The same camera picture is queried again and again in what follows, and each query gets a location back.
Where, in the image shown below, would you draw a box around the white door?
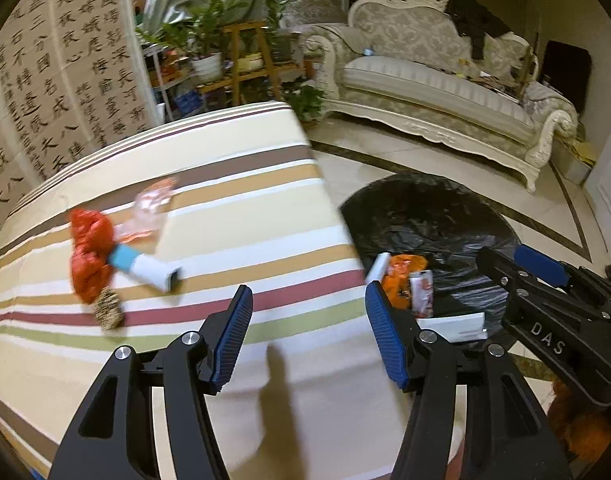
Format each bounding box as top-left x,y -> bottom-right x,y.
585,110 -> 611,241

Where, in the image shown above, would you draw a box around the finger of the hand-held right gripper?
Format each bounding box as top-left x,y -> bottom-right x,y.
514,244 -> 611,306
476,246 -> 549,311

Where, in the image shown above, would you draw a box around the calligraphy folding screen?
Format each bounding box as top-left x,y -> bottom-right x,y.
0,0 -> 163,233

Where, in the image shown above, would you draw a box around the red and white printed packet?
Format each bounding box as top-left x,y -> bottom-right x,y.
409,270 -> 435,318

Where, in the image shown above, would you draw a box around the white tube with blue cap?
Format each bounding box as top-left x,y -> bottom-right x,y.
106,245 -> 183,293

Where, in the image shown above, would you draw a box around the yellow papers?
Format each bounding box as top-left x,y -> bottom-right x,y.
565,137 -> 597,171

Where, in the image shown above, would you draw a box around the clear plastic wrapper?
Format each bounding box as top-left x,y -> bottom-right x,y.
116,177 -> 178,241

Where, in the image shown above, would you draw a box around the red plastic bag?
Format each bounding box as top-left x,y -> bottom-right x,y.
69,208 -> 117,305

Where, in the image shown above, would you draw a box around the green potted plant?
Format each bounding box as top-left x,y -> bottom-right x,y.
135,0 -> 246,61

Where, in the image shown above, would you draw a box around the orange fuzzy cloth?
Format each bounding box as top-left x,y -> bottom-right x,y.
548,380 -> 611,466

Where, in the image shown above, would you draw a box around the black trash bag bin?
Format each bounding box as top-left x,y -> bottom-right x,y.
338,172 -> 521,346

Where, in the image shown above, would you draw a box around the white cardboard box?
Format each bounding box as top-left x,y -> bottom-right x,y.
418,312 -> 487,343

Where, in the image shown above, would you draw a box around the ornate cream sofa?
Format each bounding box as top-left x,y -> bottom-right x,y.
298,0 -> 579,193

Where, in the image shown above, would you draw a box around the blue box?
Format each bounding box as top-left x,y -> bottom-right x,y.
172,91 -> 206,113

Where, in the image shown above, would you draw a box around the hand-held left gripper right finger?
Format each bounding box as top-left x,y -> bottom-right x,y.
364,281 -> 573,480

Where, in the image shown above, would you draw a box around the white flower pot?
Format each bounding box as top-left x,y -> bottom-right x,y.
191,52 -> 223,82

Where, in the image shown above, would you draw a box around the black garment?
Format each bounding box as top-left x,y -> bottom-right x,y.
444,0 -> 511,58

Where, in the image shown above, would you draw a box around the grey patterned armchair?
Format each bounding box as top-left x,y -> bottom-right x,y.
284,0 -> 349,28

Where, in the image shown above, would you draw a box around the small leafy floor plant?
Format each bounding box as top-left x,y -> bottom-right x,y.
282,85 -> 326,123

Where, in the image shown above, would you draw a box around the wooden stool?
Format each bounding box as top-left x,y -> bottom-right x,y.
198,21 -> 298,108

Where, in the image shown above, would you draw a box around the orange snack wrapper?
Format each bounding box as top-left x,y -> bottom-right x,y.
383,254 -> 431,311

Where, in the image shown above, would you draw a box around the clutter of papers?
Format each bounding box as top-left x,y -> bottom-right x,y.
455,67 -> 529,106

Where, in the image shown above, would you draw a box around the white metal shelf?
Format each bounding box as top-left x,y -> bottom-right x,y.
140,42 -> 206,121

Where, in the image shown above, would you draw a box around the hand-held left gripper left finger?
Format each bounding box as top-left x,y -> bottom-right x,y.
48,284 -> 253,480

